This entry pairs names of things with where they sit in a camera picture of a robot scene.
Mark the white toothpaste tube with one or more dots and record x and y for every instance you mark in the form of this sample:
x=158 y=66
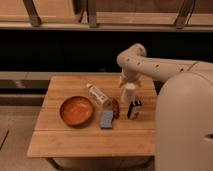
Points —
x=97 y=93

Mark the orange bowl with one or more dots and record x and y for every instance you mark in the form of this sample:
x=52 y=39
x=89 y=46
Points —
x=76 y=110

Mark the wooden table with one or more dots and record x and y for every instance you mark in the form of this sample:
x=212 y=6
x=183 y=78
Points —
x=52 y=138

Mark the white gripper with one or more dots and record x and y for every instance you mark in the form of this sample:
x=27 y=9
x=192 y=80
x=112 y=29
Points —
x=129 y=78

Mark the brown wooden object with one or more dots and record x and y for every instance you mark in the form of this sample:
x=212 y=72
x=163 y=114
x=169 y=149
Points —
x=114 y=106

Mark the blue sponge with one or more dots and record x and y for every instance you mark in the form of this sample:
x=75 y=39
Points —
x=106 y=119

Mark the metal shelf frame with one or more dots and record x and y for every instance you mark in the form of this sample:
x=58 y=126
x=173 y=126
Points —
x=108 y=15

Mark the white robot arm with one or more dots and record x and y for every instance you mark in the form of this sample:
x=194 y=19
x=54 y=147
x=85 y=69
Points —
x=184 y=108

